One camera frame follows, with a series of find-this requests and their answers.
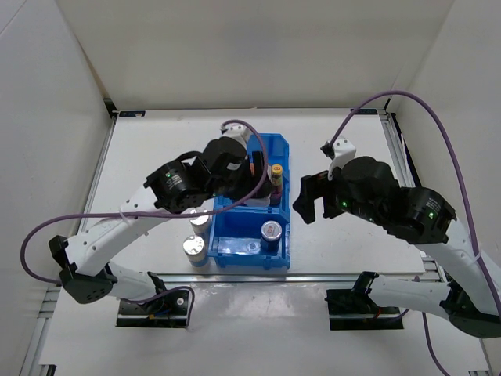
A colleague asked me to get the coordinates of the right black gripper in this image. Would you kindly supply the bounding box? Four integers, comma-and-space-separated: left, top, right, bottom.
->
292, 169, 384, 226

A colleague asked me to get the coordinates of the sauce bottle yellow cap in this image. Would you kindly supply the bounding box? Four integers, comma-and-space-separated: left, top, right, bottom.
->
270, 164, 283, 205

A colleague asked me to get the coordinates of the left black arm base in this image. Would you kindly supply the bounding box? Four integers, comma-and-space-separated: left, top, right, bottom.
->
115, 286, 195, 329

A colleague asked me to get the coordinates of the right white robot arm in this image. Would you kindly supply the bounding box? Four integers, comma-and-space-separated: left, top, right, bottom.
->
293, 157, 500, 338

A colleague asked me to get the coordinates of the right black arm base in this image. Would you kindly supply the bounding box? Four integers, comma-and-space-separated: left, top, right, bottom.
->
325, 289, 404, 331

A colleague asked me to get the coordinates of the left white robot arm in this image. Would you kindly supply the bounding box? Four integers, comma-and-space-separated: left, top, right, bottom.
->
49, 136, 258, 313

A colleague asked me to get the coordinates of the blue plastic divided bin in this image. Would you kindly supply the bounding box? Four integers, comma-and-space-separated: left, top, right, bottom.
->
207, 133, 290, 270

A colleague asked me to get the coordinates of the silver can rear left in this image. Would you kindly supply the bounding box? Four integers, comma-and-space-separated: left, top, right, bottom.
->
189, 207, 211, 240

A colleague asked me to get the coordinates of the silver can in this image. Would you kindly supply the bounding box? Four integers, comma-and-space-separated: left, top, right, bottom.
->
189, 207, 211, 240
182, 235, 208, 268

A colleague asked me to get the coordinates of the silver can front left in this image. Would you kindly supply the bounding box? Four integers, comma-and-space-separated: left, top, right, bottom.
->
182, 235, 208, 268

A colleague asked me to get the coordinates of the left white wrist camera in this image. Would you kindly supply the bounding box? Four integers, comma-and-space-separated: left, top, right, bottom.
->
220, 121, 253, 150

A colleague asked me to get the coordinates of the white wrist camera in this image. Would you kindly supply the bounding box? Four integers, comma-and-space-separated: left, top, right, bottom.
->
220, 121, 253, 150
321, 136, 357, 180

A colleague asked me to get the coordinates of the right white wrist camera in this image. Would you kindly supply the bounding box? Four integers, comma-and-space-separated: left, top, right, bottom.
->
321, 136, 357, 180

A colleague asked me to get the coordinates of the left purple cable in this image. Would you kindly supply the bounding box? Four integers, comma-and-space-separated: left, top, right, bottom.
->
20, 119, 270, 328

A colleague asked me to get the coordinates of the purple cable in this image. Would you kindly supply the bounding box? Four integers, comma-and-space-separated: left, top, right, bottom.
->
20, 119, 270, 328
320, 90, 501, 376

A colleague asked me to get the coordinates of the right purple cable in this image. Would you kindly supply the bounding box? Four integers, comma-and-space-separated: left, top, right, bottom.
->
320, 90, 501, 376

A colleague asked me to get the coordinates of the aluminium table frame rail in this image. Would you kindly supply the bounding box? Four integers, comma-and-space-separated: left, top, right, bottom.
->
380, 113, 446, 282

